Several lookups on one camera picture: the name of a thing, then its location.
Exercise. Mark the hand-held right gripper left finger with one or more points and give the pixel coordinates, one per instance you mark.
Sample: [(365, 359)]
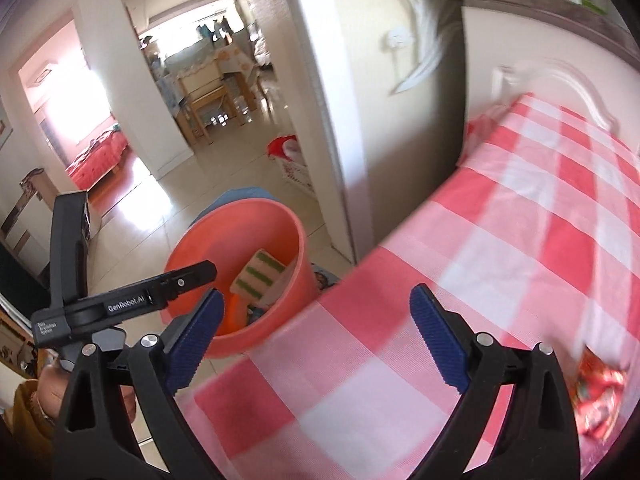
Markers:
[(197, 340)]

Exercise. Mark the red covered bed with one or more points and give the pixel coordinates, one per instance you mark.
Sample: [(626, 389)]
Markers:
[(97, 157)]

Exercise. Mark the red packet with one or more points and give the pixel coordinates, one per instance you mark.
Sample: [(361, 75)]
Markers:
[(597, 395)]

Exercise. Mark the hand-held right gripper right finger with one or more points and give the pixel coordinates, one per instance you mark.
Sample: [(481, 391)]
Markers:
[(440, 335)]

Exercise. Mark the orange plastic bucket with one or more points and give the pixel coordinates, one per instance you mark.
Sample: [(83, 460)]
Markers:
[(280, 240)]

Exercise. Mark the red white checked tablecloth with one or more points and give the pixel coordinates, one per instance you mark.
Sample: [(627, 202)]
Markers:
[(500, 260)]

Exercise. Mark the white plastic basket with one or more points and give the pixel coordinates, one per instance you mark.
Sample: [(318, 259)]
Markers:
[(297, 172)]

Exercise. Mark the wooden dining table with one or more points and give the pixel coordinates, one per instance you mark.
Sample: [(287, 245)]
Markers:
[(210, 80)]

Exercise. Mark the green white sponge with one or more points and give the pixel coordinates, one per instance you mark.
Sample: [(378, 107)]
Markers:
[(260, 275)]

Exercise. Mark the cream cabinet door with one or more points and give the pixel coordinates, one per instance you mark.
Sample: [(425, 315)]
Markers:
[(540, 45)]

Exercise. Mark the person's left hand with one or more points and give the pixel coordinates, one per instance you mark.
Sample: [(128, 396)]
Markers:
[(51, 384)]

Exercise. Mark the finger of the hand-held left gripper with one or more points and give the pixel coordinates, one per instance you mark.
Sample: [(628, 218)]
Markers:
[(185, 282)]

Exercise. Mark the person's left forearm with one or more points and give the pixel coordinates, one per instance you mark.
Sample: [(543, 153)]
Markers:
[(30, 422)]

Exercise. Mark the printed floor mat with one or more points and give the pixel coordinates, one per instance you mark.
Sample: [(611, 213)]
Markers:
[(324, 277)]

